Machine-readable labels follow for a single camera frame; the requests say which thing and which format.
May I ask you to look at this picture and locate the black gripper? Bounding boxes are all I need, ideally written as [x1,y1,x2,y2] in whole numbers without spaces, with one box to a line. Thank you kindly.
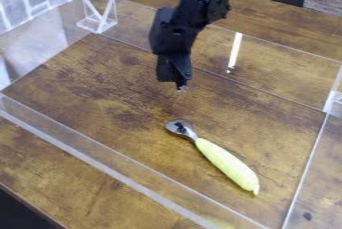
[149,8,205,91]

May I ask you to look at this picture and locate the green handled metal spoon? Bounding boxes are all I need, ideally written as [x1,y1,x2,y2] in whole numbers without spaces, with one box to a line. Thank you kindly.
[166,119,261,195]

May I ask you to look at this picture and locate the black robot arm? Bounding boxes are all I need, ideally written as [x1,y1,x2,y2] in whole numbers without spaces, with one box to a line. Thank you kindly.
[149,0,231,91]

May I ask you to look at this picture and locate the clear acrylic triangular bracket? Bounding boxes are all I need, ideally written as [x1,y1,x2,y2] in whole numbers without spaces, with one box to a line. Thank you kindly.
[77,0,118,34]

